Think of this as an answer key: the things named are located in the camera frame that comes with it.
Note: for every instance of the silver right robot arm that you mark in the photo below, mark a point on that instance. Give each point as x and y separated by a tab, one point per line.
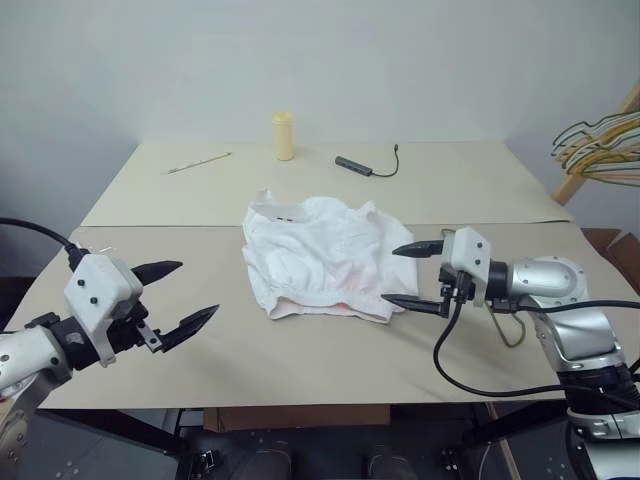
575	325

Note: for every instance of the thin wooden stick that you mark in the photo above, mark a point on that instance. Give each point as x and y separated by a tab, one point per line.
197	163

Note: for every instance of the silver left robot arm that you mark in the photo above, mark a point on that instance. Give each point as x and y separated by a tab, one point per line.
30	355

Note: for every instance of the white cloth shorts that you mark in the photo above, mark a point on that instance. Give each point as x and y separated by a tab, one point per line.
320	255

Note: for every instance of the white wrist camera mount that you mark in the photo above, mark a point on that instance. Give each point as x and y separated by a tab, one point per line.
467	252
95	290

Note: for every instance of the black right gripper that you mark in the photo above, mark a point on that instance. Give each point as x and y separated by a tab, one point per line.
457	290

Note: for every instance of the brown cardboard box with flaps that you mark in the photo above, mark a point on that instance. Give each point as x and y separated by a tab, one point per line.
617	252

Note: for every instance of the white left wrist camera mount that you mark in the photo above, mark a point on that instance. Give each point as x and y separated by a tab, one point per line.
95	290

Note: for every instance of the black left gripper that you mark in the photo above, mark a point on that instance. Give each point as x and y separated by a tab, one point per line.
127	332

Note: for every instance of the pale yellow canister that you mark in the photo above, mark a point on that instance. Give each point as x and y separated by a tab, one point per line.
283	137

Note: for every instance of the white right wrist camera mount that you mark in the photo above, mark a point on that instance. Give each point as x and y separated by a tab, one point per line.
467	252

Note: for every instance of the black metal table frame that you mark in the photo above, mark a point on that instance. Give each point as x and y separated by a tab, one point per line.
505	429

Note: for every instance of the hangers on wooden rack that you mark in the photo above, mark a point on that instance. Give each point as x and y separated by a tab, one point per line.
570	187

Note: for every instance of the dark rounded shape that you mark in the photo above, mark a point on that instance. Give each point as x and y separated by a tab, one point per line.
272	465
390	466

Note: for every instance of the flat brown cardboard box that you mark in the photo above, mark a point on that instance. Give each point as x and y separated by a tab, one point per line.
300	417

